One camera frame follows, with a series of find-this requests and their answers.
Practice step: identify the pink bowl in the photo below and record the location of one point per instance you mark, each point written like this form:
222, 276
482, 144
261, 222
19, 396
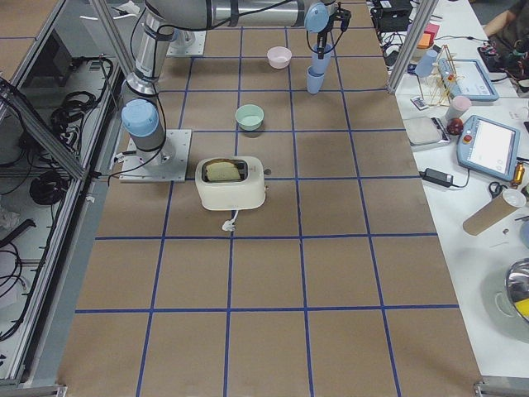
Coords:
279, 57

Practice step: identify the light blue plastic cup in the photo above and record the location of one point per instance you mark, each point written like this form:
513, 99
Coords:
319, 65

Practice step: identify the steel mixing bowl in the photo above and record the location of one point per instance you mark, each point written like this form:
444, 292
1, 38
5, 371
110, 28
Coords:
516, 283

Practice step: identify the teach pendant rear blue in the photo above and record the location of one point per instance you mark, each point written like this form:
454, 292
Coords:
467, 77

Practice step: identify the aluminium frame post right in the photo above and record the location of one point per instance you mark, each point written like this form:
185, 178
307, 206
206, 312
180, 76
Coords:
422, 17

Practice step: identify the cardboard tube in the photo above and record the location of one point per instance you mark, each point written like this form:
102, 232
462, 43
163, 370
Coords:
509, 201

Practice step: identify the mint green bowl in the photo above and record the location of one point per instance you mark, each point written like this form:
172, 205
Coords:
249, 117

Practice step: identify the teach pendant with white screen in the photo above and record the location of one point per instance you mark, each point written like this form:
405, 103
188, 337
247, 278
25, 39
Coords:
488, 147

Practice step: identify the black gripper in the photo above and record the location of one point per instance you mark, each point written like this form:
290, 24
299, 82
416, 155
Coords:
321, 40

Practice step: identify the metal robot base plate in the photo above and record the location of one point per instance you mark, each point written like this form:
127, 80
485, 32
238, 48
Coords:
169, 165

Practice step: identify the brass cylinder fitting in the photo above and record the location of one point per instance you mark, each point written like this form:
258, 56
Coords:
518, 174

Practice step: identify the orange sticky note block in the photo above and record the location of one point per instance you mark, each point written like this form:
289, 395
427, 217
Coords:
428, 36

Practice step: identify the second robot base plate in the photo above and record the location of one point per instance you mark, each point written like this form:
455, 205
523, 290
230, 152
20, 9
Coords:
186, 44

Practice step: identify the aluminium frame post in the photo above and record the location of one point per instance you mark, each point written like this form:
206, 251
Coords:
422, 17
110, 28

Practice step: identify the aluminium frame post left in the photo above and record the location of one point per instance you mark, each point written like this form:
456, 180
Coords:
110, 28

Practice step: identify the wooden stick rack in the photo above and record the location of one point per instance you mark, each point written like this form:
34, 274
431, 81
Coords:
436, 88

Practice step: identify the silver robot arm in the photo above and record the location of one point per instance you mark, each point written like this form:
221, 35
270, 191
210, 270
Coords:
163, 18

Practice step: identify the black power adapter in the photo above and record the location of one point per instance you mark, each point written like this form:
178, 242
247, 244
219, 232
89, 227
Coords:
437, 177

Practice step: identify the red apple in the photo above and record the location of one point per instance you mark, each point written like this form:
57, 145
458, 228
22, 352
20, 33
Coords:
455, 127

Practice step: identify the blue cup on side table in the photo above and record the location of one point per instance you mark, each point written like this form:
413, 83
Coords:
426, 64

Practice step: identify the slice of toast bread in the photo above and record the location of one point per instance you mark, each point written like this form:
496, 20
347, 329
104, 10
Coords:
223, 170

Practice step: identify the pink cup on side table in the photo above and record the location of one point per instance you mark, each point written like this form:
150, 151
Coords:
458, 106

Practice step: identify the black scissors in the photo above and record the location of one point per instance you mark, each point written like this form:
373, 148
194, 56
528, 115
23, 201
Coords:
496, 188

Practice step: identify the grey kitchen scale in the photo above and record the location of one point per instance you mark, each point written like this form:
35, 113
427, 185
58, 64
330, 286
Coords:
426, 133

